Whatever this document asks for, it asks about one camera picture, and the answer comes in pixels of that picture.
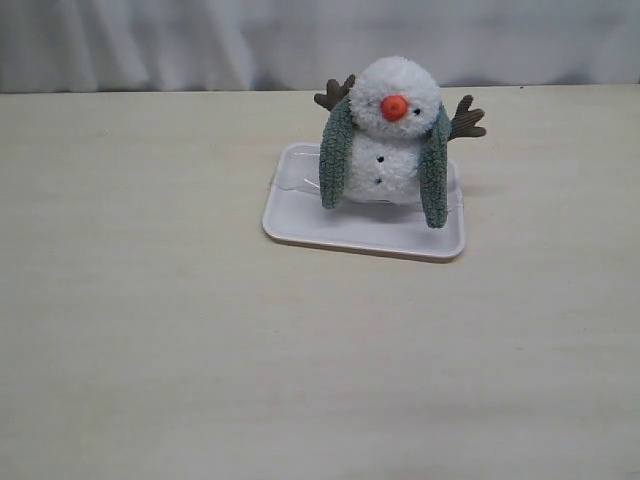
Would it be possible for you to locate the white plush snowman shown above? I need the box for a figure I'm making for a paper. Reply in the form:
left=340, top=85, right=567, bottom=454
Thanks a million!
left=313, top=56, right=486, bottom=209

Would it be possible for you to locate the white curtain backdrop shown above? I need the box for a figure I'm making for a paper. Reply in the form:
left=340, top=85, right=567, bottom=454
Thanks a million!
left=1, top=1, right=639, bottom=93

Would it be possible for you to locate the white plastic tray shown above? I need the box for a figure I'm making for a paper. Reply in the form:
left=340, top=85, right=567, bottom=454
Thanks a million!
left=262, top=143, right=466, bottom=262

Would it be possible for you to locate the green fleece scarf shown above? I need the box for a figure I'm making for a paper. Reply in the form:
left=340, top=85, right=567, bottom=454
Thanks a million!
left=319, top=92, right=452, bottom=229

